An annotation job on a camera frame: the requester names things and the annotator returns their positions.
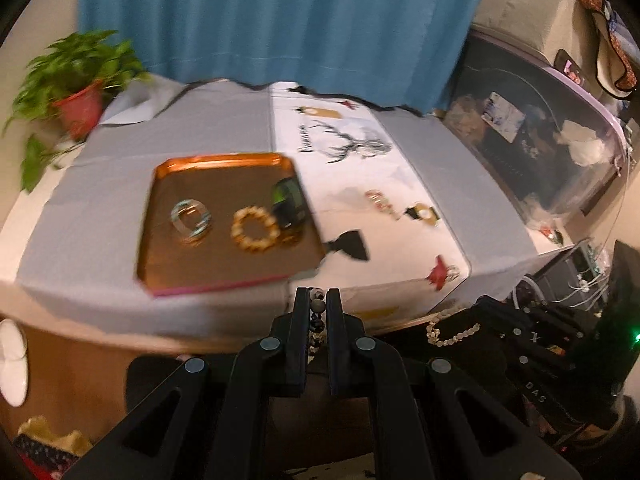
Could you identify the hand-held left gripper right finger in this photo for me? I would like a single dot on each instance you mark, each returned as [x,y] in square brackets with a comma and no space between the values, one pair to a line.
[334,340]

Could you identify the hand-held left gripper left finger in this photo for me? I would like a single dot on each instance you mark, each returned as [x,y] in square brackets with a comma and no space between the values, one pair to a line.
[301,340]

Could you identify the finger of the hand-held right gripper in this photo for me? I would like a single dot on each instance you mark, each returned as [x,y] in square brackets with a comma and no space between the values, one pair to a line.
[500,312]
[500,355]

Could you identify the copper metal tray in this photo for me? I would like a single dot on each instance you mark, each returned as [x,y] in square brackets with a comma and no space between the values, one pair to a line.
[225,250]

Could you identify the green black wristband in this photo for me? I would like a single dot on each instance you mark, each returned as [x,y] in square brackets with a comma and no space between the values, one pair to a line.
[287,202]

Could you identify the silver metal bangle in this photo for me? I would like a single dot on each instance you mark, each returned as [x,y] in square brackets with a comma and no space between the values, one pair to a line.
[201,233]

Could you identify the clear plastic storage box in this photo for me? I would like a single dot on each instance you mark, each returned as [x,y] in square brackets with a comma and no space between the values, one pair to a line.
[540,160]

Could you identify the grey white printed tablecloth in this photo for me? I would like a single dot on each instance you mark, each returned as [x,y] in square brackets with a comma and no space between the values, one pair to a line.
[100,200]

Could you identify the yellow cloth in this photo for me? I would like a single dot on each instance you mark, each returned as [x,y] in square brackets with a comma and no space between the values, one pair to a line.
[50,440]

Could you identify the white slipper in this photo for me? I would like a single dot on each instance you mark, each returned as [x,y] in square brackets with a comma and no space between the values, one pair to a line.
[12,360]

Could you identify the beige fabric bag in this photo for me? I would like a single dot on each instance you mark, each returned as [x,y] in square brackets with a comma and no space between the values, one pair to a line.
[535,5]

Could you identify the red flower pot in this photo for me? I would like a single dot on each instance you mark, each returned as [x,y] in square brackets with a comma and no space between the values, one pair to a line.
[80,110]

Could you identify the blue curtain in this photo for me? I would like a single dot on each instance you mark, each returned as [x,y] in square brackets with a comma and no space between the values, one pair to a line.
[280,20]

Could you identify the green leafy plant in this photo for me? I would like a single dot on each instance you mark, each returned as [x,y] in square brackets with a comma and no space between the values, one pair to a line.
[75,60]

